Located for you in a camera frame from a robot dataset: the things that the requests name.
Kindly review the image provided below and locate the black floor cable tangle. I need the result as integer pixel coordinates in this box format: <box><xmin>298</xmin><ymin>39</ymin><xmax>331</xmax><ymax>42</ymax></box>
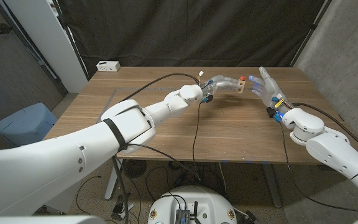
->
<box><xmin>144</xmin><ymin>161</ymin><xmax>228</xmax><ymax>202</ymax></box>

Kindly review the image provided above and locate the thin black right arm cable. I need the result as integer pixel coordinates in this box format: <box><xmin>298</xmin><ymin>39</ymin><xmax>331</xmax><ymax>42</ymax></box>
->
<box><xmin>278</xmin><ymin>121</ymin><xmax>358</xmax><ymax>215</ymax></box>

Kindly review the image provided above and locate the black backdrop curtain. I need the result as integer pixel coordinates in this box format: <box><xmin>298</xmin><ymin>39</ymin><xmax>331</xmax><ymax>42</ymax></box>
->
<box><xmin>56</xmin><ymin>0</ymin><xmax>334</xmax><ymax>75</ymax></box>

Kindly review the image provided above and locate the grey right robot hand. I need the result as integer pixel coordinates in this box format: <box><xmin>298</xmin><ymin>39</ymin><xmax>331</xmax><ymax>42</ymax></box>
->
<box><xmin>249</xmin><ymin>66</ymin><xmax>293</xmax><ymax>116</ymax></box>

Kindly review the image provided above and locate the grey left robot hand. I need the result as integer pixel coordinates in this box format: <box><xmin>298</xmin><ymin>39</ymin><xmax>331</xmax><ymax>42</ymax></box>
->
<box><xmin>200</xmin><ymin>75</ymin><xmax>241</xmax><ymax>96</ymax></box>

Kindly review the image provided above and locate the white pillar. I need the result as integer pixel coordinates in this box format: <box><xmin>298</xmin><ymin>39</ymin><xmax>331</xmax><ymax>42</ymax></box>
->
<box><xmin>3</xmin><ymin>0</ymin><xmax>88</xmax><ymax>93</ymax></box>

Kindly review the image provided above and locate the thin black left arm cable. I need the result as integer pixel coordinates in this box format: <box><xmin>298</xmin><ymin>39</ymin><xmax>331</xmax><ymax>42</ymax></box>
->
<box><xmin>127</xmin><ymin>100</ymin><xmax>204</xmax><ymax>181</ymax></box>

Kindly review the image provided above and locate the round black floor fan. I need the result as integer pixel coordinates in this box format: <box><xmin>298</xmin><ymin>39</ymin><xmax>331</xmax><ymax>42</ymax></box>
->
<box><xmin>124</xmin><ymin>159</ymin><xmax>147</xmax><ymax>179</ymax></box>

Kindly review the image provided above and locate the grey table leg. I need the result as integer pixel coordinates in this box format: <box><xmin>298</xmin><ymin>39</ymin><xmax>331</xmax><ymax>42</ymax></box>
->
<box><xmin>261</xmin><ymin>164</ymin><xmax>283</xmax><ymax>208</ymax></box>

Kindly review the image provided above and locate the black and white floor glove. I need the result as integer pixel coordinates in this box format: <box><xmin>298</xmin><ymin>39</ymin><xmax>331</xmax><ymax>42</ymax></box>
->
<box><xmin>111</xmin><ymin>192</ymin><xmax>135</xmax><ymax>221</ymax></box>

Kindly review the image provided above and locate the thick black hand cable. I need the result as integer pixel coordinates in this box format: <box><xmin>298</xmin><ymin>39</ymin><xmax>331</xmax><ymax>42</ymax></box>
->
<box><xmin>292</xmin><ymin>102</ymin><xmax>358</xmax><ymax>160</ymax></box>
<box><xmin>121</xmin><ymin>73</ymin><xmax>200</xmax><ymax>102</ymax></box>

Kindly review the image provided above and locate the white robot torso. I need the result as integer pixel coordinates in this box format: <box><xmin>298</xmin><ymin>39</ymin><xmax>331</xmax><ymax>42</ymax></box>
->
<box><xmin>147</xmin><ymin>185</ymin><xmax>238</xmax><ymax>224</ymax></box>

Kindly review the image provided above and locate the black floor device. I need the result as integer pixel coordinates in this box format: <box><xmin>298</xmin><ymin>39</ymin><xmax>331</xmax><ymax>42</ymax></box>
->
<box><xmin>244</xmin><ymin>210</ymin><xmax>260</xmax><ymax>224</ymax></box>

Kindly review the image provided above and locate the grey ribbed torso module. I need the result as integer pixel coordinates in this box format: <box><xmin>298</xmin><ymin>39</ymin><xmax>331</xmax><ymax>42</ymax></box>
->
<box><xmin>175</xmin><ymin>208</ymin><xmax>191</xmax><ymax>224</ymax></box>

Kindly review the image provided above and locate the white table leg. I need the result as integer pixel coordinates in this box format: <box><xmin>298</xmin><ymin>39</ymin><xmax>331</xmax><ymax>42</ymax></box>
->
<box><xmin>104</xmin><ymin>159</ymin><xmax>124</xmax><ymax>200</ymax></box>

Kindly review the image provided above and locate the thick black left hand cable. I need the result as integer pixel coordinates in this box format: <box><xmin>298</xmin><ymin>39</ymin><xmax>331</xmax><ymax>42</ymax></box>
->
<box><xmin>121</xmin><ymin>73</ymin><xmax>200</xmax><ymax>102</ymax></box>

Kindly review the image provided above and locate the thick dark hanging cable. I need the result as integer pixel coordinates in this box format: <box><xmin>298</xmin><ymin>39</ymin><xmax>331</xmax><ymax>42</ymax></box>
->
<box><xmin>111</xmin><ymin>154</ymin><xmax>130</xmax><ymax>224</ymax></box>

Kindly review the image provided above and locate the white flat floor panel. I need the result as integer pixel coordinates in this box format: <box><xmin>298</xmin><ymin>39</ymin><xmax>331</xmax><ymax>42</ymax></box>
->
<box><xmin>42</xmin><ymin>180</ymin><xmax>82</xmax><ymax>215</ymax></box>

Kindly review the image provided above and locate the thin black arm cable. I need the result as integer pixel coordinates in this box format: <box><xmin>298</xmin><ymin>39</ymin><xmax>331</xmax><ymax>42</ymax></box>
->
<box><xmin>127</xmin><ymin>100</ymin><xmax>204</xmax><ymax>181</ymax></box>
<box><xmin>278</xmin><ymin>121</ymin><xmax>358</xmax><ymax>215</ymax></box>

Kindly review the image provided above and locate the white power strip box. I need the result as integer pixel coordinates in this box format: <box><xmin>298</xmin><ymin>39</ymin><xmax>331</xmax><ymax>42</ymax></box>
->
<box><xmin>96</xmin><ymin>60</ymin><xmax>121</xmax><ymax>72</ymax></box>

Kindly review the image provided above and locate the black backdrop frame pole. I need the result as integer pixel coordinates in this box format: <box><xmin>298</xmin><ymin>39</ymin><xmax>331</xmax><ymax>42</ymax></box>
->
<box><xmin>50</xmin><ymin>0</ymin><xmax>90</xmax><ymax>79</ymax></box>
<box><xmin>290</xmin><ymin>0</ymin><xmax>334</xmax><ymax>68</ymax></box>

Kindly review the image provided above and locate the thick black right hand cable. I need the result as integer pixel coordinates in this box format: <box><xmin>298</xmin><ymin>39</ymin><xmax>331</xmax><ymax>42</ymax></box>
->
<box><xmin>292</xmin><ymin>102</ymin><xmax>358</xmax><ymax>160</ymax></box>

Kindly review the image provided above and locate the blue plastic bin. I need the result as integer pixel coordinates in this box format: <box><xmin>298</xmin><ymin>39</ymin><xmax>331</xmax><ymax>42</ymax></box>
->
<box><xmin>0</xmin><ymin>102</ymin><xmax>58</xmax><ymax>147</ymax></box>

